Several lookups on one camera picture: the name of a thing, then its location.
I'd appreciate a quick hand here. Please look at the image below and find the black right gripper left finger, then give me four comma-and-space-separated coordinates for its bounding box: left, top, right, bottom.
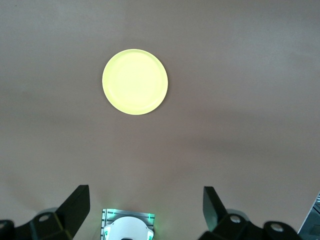
0, 184, 91, 240

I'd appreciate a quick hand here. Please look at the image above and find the yellow round plate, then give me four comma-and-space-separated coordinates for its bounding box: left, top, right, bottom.
101, 49, 169, 116

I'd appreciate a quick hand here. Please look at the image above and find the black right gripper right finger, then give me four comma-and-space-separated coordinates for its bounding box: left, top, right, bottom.
196, 185, 302, 240

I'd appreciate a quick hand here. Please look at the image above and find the aluminium table frame rail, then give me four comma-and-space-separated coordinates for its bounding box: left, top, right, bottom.
298, 191, 320, 237

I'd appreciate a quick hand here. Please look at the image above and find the brown table cover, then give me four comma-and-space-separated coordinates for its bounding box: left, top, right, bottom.
0, 0, 320, 240

